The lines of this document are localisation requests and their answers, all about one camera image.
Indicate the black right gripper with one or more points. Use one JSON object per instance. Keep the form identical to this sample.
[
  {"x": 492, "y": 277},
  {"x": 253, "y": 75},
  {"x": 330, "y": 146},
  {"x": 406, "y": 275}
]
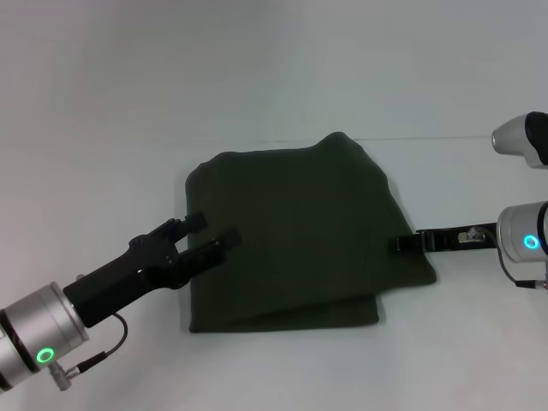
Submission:
[{"x": 462, "y": 237}]

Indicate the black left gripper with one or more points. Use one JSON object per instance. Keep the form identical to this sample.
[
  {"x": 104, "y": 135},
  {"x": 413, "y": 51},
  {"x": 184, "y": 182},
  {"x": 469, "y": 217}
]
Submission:
[{"x": 128, "y": 274}]

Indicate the dark green t-shirt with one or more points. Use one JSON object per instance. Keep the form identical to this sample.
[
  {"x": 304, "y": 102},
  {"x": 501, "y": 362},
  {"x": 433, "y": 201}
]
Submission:
[{"x": 299, "y": 240}]

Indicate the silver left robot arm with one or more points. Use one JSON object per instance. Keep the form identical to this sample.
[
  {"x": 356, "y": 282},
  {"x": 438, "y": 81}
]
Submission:
[{"x": 38, "y": 338}]

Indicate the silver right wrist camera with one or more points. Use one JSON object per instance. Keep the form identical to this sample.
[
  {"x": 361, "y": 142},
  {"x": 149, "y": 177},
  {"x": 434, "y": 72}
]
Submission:
[{"x": 522, "y": 139}]

